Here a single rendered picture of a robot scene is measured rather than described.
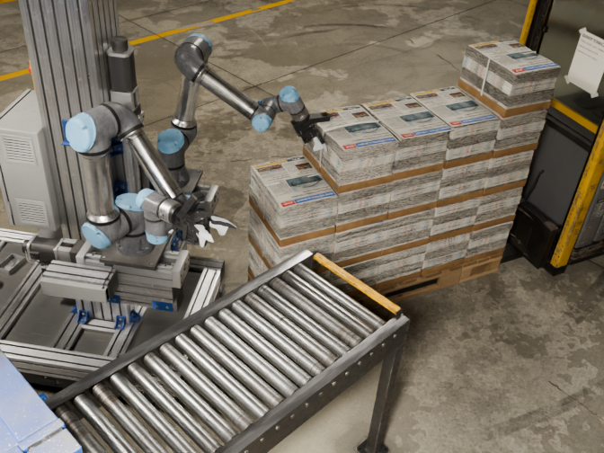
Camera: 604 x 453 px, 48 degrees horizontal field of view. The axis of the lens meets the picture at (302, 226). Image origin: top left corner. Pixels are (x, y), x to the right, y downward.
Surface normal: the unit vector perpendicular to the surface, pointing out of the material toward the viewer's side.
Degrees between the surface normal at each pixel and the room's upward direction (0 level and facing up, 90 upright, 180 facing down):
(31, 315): 0
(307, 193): 0
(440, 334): 0
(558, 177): 90
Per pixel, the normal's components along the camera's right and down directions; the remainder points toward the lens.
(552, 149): -0.90, 0.22
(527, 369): 0.07, -0.80
